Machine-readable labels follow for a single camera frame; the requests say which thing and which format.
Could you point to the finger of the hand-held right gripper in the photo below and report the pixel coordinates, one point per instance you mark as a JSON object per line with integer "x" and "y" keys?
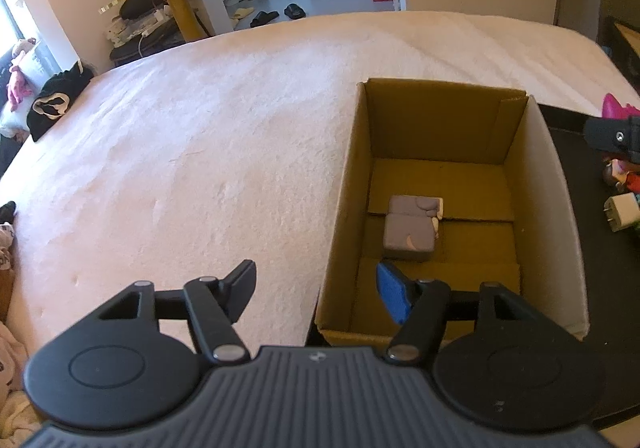
{"x": 607, "y": 130}

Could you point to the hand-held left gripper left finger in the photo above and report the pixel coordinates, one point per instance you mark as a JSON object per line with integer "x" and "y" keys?
{"x": 241, "y": 282}

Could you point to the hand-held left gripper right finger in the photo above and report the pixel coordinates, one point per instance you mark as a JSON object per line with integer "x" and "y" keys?
{"x": 395, "y": 293}

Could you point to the brown-haired doll figurine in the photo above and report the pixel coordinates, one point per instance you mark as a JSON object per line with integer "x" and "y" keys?
{"x": 621, "y": 175}

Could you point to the cardboard box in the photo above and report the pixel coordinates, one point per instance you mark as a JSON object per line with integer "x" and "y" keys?
{"x": 350, "y": 178}

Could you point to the black tray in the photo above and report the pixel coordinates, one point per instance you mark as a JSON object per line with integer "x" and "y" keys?
{"x": 590, "y": 278}

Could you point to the black storage box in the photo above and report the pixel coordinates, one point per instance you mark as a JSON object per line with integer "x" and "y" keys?
{"x": 622, "y": 53}

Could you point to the white charger plug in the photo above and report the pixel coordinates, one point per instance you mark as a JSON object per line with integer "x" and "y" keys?
{"x": 622, "y": 213}

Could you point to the printed cloth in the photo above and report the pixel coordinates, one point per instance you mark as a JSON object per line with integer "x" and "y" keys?
{"x": 10, "y": 353}

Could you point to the black printed garment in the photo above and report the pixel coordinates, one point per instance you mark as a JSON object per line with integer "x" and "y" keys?
{"x": 55, "y": 98}

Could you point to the black slipper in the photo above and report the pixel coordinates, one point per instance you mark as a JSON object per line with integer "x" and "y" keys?
{"x": 294, "y": 11}
{"x": 264, "y": 18}

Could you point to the beige slippers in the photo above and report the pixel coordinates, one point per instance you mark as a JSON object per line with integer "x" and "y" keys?
{"x": 243, "y": 13}

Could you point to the white power strip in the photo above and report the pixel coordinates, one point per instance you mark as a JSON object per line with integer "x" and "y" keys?
{"x": 135, "y": 28}

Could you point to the pink plush toy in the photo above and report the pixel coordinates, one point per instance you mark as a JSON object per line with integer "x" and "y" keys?
{"x": 20, "y": 78}

